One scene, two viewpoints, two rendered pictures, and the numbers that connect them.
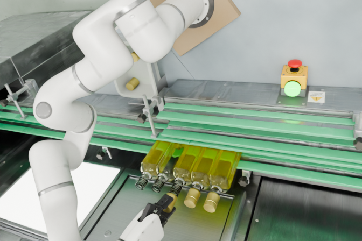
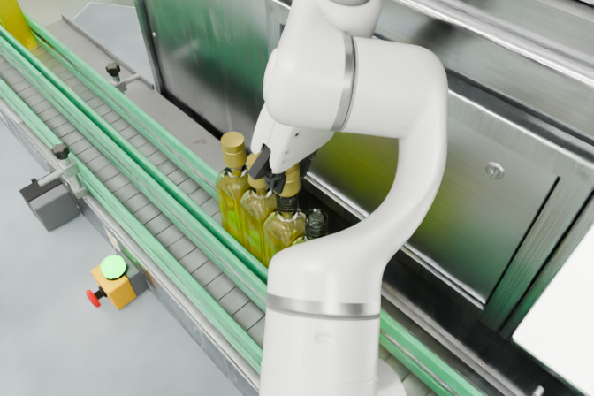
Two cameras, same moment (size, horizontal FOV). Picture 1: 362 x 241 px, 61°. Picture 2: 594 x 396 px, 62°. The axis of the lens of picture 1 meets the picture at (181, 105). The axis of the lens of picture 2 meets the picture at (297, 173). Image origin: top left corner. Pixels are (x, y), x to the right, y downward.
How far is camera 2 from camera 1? 79 cm
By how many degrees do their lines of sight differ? 53
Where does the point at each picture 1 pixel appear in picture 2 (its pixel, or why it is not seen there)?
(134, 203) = (450, 224)
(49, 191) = (277, 294)
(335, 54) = (67, 278)
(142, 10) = not seen: outside the picture
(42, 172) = (277, 370)
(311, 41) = (66, 312)
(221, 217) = not seen: hidden behind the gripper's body
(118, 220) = (476, 197)
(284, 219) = (244, 104)
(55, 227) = (399, 200)
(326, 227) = (208, 80)
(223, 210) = not seen: hidden behind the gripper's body
